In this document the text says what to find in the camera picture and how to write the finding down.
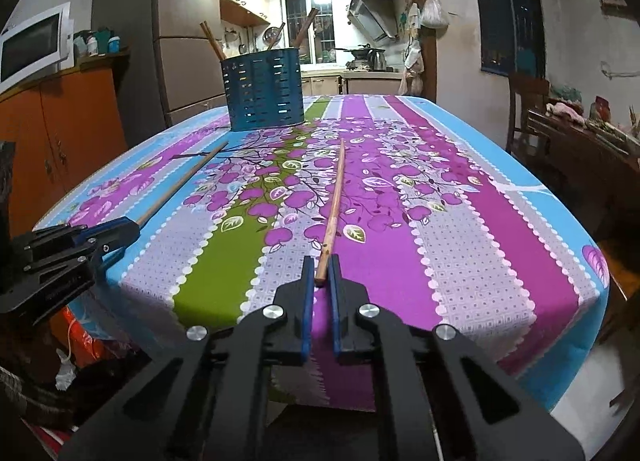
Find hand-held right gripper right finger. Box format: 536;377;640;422
327;253;586;461

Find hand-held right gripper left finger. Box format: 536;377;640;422
57;256;315;461

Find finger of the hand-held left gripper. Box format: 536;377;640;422
0;243;109;325
12;216;140;262

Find blue perforated utensil holder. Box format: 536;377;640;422
221;48;307;132

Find red plastic bag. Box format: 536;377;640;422
65;306;131;367

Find orange wooden cabinet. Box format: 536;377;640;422
0;51;132;237

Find floral striped tablecloth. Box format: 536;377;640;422
32;94;612;412

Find white microwave oven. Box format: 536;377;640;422
0;2;73;94

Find grey refrigerator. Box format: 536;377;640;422
90;0;226;142

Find beige lower kitchen cabinets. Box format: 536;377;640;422
300;72;406;97

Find black wok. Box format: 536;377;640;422
334;44;386;59

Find dark wooden chair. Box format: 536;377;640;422
506;72;551;157

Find barred kitchen window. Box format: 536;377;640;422
281;0;335;64

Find dark wooden side table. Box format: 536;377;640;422
525;108;640;242

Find steel range hood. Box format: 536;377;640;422
347;0;401;42

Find pink cloth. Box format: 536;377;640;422
545;101;586;124

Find hanging white plastic bag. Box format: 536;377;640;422
420;0;450;27

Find dark blue window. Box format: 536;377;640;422
470;0;548;77

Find hanging bags on door frame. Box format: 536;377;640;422
400;38;426;97

